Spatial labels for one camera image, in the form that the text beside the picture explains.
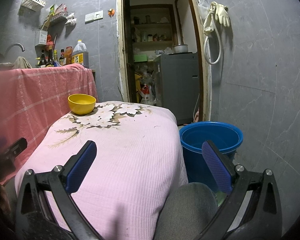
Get blue plastic bucket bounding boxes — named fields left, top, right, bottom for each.
left=179, top=121, right=244, bottom=193

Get wooden door frame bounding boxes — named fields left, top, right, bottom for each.
left=116, top=0, right=212, bottom=123

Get wooden shelf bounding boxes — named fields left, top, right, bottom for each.
left=129, top=4, right=176, bottom=53

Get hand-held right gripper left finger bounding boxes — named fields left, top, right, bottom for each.
left=16, top=140, right=100, bottom=240

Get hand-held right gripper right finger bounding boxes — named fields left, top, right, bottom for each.
left=200, top=140, right=283, bottom=240

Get wall rack with packets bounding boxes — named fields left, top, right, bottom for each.
left=49, top=3, right=69, bottom=22

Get white plastic bag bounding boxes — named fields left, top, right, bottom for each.
left=65, top=12, right=77, bottom=26

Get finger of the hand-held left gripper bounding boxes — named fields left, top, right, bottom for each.
left=2, top=137, right=28, bottom=160

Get large cooking oil bottle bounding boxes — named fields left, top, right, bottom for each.
left=71, top=39, right=89, bottom=68

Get red and white bag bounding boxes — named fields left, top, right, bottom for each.
left=139, top=83, right=156, bottom=106

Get pink floral blanket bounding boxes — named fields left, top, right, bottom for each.
left=14, top=101, right=188, bottom=240

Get beige rag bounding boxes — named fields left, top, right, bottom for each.
left=13, top=56, right=32, bottom=70

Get white plastic basket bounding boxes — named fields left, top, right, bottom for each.
left=20, top=0, right=46, bottom=12

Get cream rubber gloves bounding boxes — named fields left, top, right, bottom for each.
left=203, top=1, right=231, bottom=33

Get clear plastic bag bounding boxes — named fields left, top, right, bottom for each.
left=197, top=0, right=211, bottom=13

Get person's grey trouser leg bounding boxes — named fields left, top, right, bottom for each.
left=152, top=182, right=219, bottom=240

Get white wall cable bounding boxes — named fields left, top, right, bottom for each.
left=111, top=15, right=122, bottom=91

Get metal faucet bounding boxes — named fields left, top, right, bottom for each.
left=4, top=43, right=26, bottom=57

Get metal pot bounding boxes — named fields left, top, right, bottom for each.
left=172, top=44, right=189, bottom=54

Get pink checked cloth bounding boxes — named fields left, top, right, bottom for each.
left=0, top=63, right=98, bottom=182

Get yellow bowl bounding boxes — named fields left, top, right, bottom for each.
left=68, top=94, right=97, bottom=116

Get white hose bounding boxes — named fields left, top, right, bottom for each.
left=203, top=33, right=222, bottom=65

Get person's left hand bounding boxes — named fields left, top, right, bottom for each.
left=0, top=183, right=12, bottom=217

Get white utensil holder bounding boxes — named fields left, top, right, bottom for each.
left=35, top=29, right=49, bottom=47

